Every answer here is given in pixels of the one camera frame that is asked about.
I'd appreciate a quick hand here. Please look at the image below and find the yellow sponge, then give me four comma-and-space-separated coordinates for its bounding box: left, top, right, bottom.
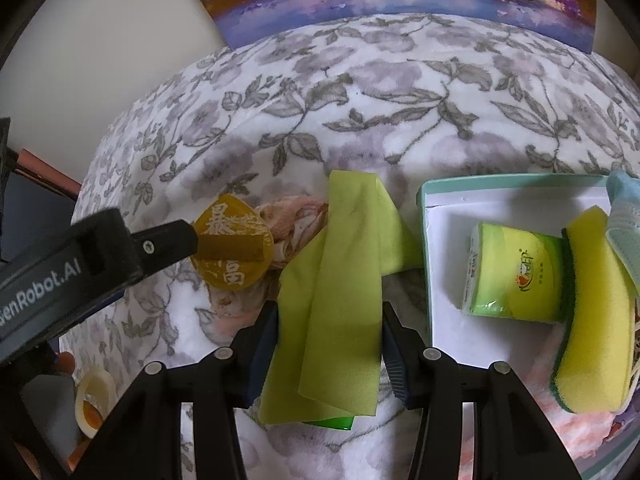
550, 206, 636, 414

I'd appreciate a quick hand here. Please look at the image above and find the lime green cloth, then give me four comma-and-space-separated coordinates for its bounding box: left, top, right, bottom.
258, 170, 423, 425

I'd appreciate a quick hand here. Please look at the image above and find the light blue cloth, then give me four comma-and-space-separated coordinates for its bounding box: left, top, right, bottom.
605, 170, 640, 290

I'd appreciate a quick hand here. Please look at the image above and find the pink fluffy cloth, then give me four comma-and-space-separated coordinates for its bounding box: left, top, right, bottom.
459, 328, 632, 480

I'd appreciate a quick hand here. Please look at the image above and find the green tissue pack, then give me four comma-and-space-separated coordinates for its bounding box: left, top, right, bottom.
462, 222, 567, 324

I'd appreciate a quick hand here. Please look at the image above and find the small green packet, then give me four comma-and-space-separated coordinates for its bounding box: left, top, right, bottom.
306, 416, 355, 431

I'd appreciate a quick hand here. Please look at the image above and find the teal rimmed white box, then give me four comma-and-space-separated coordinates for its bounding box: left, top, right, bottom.
416, 174, 611, 377

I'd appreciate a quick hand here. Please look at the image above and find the pink floral towel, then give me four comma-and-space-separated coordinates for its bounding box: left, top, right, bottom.
208, 195, 329, 324

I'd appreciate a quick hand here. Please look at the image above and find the grey floral blanket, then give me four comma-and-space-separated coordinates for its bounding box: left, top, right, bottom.
61, 14, 639, 479

